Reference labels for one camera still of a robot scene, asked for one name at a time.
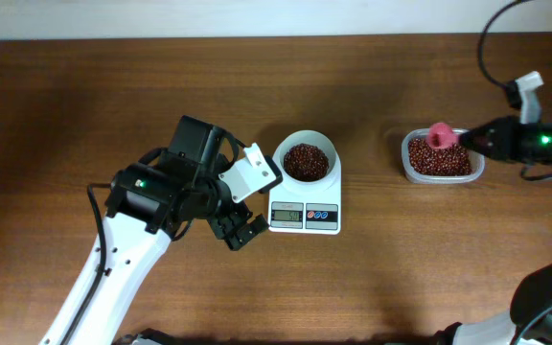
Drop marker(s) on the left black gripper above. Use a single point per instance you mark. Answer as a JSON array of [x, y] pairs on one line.
[[224, 228]]

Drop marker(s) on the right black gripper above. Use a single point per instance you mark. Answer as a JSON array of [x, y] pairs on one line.
[[499, 141]]

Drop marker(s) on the pink measuring scoop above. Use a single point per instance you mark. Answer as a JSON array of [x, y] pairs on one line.
[[441, 136]]

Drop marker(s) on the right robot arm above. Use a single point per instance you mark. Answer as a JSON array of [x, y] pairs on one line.
[[529, 319]]

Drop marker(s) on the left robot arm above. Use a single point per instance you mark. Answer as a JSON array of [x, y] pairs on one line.
[[204, 173]]

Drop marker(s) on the white digital kitchen scale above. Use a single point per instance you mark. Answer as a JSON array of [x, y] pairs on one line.
[[307, 207]]

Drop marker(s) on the clear plastic bean container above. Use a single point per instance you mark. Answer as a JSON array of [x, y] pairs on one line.
[[477, 164]]

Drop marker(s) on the red beans in bowl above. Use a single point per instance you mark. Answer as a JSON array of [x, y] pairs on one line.
[[306, 163]]

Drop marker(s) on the white round bowl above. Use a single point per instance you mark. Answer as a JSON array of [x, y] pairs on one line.
[[317, 139]]

